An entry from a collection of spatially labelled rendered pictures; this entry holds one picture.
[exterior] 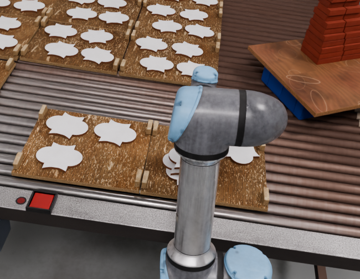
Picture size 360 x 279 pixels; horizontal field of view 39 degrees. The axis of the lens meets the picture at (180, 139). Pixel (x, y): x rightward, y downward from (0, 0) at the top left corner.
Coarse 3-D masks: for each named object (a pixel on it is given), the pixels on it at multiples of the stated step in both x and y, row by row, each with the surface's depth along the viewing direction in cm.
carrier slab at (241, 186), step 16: (160, 128) 187; (160, 144) 180; (160, 160) 174; (224, 160) 177; (256, 160) 179; (160, 176) 168; (224, 176) 171; (240, 176) 172; (256, 176) 173; (144, 192) 162; (160, 192) 162; (176, 192) 163; (224, 192) 165; (240, 192) 166; (256, 192) 167; (256, 208) 162
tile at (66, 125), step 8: (48, 120) 182; (56, 120) 182; (64, 120) 183; (72, 120) 183; (80, 120) 184; (48, 128) 180; (56, 128) 179; (64, 128) 179; (72, 128) 180; (80, 128) 180; (64, 136) 177; (72, 136) 178
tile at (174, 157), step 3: (171, 150) 171; (174, 150) 171; (171, 153) 169; (174, 153) 170; (168, 156) 169; (171, 156) 168; (174, 156) 168; (177, 156) 169; (180, 156) 169; (171, 159) 167; (174, 159) 167; (177, 159) 167; (174, 162) 167; (177, 162) 166; (177, 165) 165; (174, 168) 165; (177, 168) 165
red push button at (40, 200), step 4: (36, 196) 156; (40, 196) 156; (44, 196) 156; (48, 196) 157; (52, 196) 157; (32, 200) 154; (36, 200) 155; (40, 200) 155; (44, 200) 155; (48, 200) 155; (52, 200) 156; (32, 204) 153; (36, 204) 153; (40, 204) 154; (44, 204) 154; (48, 204) 154; (44, 208) 153; (48, 208) 153
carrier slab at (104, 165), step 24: (96, 120) 186; (120, 120) 188; (48, 144) 173; (72, 144) 175; (96, 144) 176; (144, 144) 179; (24, 168) 163; (72, 168) 166; (96, 168) 167; (120, 168) 168; (144, 168) 171
